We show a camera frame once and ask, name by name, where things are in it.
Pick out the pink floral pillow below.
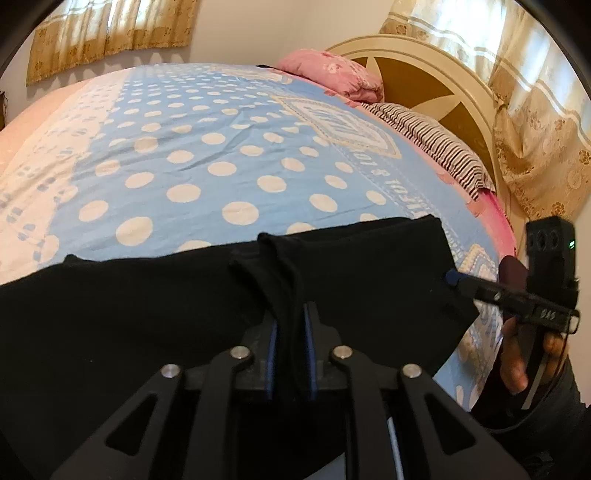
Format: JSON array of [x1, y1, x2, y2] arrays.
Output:
[[276, 49, 385, 103]]

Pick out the black pants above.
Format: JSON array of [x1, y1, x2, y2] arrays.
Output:
[[1, 216, 478, 479]]

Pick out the beige window curtain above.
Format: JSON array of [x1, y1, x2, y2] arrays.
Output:
[[26, 0, 198, 86]]

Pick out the striped pillow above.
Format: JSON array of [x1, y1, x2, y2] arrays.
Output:
[[362, 102, 496, 199]]

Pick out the person's right hand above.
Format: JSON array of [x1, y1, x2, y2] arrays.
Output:
[[499, 315, 570, 394]]

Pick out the cream wooden headboard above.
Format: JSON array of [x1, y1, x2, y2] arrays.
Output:
[[329, 34, 527, 235]]

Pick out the beige side curtain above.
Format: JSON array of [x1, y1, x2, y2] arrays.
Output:
[[381, 0, 590, 221]]

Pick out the pink blue dotted bedspread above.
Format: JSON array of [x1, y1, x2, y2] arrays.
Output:
[[0, 62, 518, 411]]

